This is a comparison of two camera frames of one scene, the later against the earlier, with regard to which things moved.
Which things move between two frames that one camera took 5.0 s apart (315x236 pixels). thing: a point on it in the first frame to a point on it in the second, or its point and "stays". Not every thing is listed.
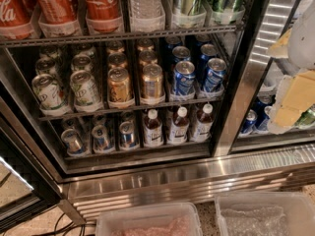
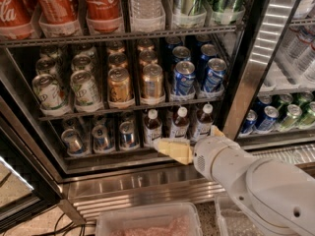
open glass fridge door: x=26 y=188 stays
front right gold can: x=153 y=82 stays
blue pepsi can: x=215 y=74 stays
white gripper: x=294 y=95 to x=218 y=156
